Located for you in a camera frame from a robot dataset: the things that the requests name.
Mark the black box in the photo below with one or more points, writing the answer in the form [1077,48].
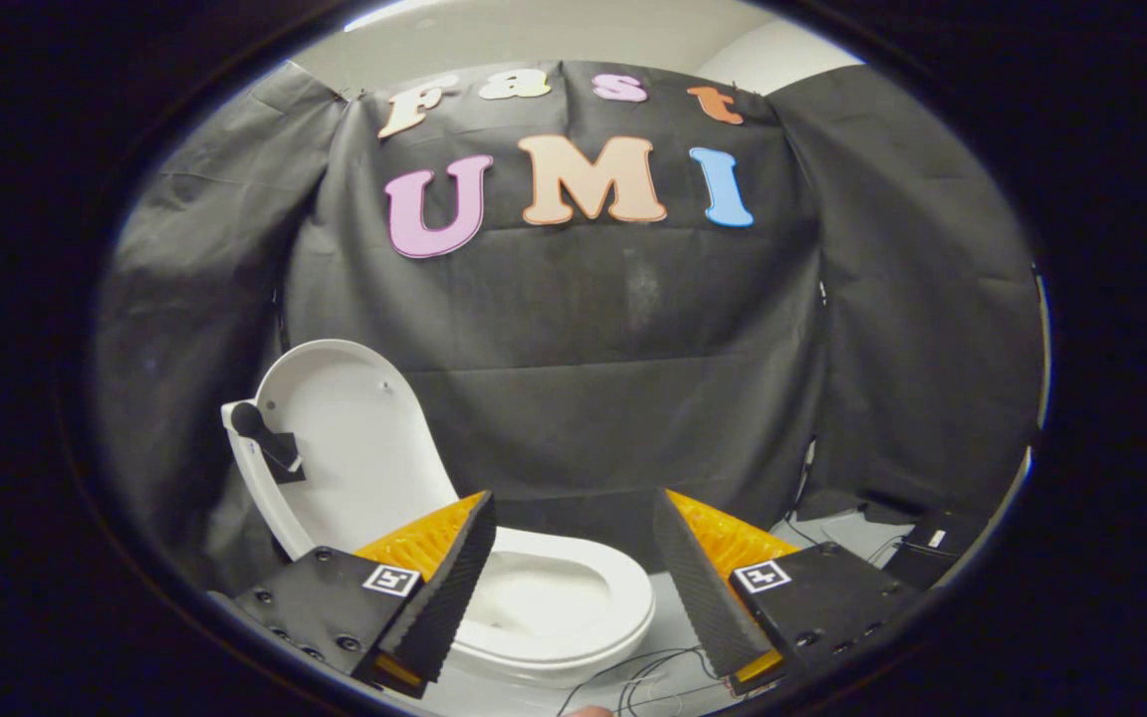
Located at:
[942,553]

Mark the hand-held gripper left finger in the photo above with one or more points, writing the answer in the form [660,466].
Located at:
[449,588]

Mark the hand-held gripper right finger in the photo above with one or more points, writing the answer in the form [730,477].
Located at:
[698,588]

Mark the black backdrop cloth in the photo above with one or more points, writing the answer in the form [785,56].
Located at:
[633,329]

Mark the white toilet seat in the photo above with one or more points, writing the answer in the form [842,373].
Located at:
[636,602]

